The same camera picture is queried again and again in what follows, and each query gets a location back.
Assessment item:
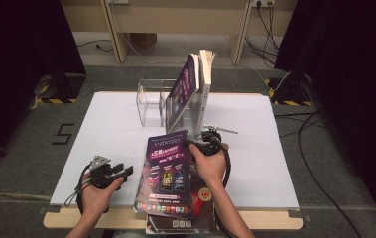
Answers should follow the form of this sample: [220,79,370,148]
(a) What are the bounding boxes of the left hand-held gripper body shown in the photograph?
[90,155,124,190]

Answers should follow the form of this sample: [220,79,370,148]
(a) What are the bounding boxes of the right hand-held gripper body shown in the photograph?
[197,124,239,157]

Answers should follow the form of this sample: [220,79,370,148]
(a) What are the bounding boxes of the purple cover magazine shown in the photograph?
[165,53,200,135]
[133,129,196,219]

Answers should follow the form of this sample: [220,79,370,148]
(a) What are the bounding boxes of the clear acrylic book rack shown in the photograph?
[136,77,204,138]

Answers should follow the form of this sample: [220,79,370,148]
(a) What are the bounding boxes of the black and red magazine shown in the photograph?
[145,155,219,236]

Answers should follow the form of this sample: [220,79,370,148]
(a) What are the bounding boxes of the thick white book colourful tiles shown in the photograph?
[194,49,217,138]

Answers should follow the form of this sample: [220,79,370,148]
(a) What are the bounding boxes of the person's right hand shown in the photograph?
[188,143,230,187]

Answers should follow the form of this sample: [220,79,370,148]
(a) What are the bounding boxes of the person's left hand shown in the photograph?
[80,178,125,216]

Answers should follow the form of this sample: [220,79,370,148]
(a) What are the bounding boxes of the black stand base striped tape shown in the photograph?
[264,76,313,107]
[36,72,88,105]

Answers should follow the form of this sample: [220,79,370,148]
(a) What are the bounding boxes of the beige wooden desk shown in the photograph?
[60,0,299,65]

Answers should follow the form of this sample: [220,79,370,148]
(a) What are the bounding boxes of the black curtain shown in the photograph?
[274,0,376,229]
[0,0,87,173]

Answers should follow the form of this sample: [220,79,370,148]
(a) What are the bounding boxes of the bundle of black cables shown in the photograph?
[244,2,282,67]

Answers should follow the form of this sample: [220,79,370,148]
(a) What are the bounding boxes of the thin white cable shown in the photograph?
[117,31,291,93]

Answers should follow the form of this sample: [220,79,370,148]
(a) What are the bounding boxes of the long black floor cable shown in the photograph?
[273,110,363,238]

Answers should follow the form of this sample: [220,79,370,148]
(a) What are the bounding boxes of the short black floor cable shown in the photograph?
[75,39,114,54]

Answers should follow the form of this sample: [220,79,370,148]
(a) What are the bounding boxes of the white wall socket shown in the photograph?
[252,0,276,8]

